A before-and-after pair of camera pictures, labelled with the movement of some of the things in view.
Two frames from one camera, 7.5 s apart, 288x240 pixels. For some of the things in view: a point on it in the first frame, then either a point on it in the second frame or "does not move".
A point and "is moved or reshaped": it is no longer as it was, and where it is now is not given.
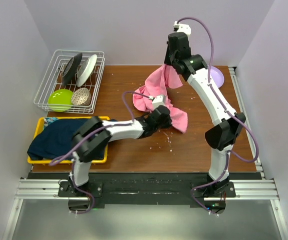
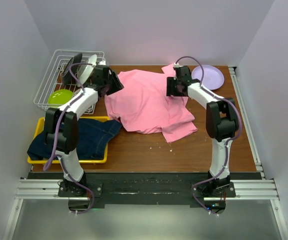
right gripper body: [170, 59] to [180, 94]
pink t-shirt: [157, 83] is moved or reshaped
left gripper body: [166, 124] to [112, 84]
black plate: [72, 69] does not move
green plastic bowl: [60, 100] does not move
